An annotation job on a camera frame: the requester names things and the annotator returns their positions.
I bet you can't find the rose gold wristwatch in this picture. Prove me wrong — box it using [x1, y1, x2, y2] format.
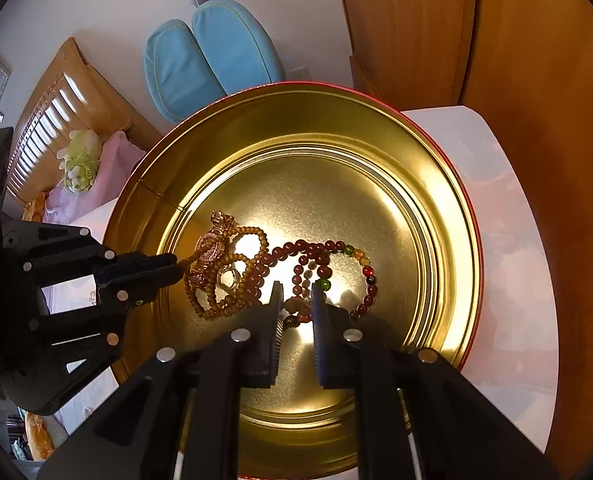
[185, 211, 237, 293]

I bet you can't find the green cabbage plush toy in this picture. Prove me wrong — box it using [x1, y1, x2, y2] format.
[58, 130, 102, 193]

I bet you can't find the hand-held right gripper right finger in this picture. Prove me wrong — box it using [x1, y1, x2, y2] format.
[310, 285, 559, 480]

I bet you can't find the brown bead necklace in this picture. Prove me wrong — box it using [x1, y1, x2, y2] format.
[176, 225, 277, 321]

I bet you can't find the wooden bed headboard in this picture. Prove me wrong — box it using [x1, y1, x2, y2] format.
[6, 36, 162, 206]

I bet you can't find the light blue chair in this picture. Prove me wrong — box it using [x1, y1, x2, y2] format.
[144, 0, 284, 123]

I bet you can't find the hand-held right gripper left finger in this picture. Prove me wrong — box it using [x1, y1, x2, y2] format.
[36, 281, 283, 480]

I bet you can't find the dark red bead bracelet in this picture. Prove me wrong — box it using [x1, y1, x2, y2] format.
[271, 240, 379, 322]
[246, 252, 333, 327]

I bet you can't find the round gold tin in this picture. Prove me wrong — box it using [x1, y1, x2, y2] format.
[104, 81, 481, 480]

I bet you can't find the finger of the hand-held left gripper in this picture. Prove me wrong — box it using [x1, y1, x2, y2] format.
[4, 222, 184, 288]
[16, 267, 184, 413]

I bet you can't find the wooden wardrobe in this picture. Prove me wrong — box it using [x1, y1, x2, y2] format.
[332, 0, 593, 171]

